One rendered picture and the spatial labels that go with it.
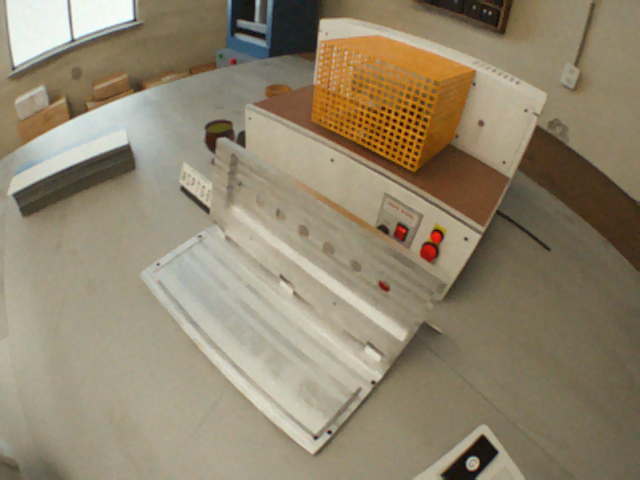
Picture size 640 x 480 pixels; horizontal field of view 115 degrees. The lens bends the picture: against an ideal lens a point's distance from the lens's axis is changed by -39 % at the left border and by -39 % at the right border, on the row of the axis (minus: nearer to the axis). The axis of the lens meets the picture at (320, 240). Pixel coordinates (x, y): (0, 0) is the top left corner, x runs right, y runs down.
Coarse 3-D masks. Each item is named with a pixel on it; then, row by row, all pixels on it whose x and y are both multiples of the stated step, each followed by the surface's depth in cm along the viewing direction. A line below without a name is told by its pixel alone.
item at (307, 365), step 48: (192, 240) 62; (192, 288) 55; (240, 288) 56; (288, 288) 56; (192, 336) 48; (240, 336) 50; (288, 336) 51; (336, 336) 52; (240, 384) 44; (288, 384) 45; (336, 384) 46; (288, 432) 40
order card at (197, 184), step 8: (184, 168) 74; (192, 168) 72; (184, 176) 74; (192, 176) 72; (200, 176) 71; (184, 184) 75; (192, 184) 73; (200, 184) 71; (208, 184) 69; (192, 192) 73; (200, 192) 72; (208, 192) 70; (208, 200) 70
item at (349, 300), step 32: (224, 160) 55; (256, 160) 50; (224, 192) 58; (256, 192) 54; (288, 192) 49; (224, 224) 61; (256, 224) 57; (288, 224) 52; (320, 224) 48; (352, 224) 43; (256, 256) 58; (288, 256) 53; (320, 256) 50; (352, 256) 46; (384, 256) 43; (416, 256) 40; (320, 288) 51; (352, 288) 48; (416, 288) 41; (352, 320) 49; (384, 320) 46; (416, 320) 41; (384, 352) 47
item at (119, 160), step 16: (128, 144) 76; (32, 160) 66; (96, 160) 72; (112, 160) 75; (128, 160) 78; (48, 176) 64; (64, 176) 68; (80, 176) 71; (96, 176) 74; (112, 176) 78; (16, 192) 59; (32, 192) 63; (48, 192) 67; (64, 192) 70; (32, 208) 65
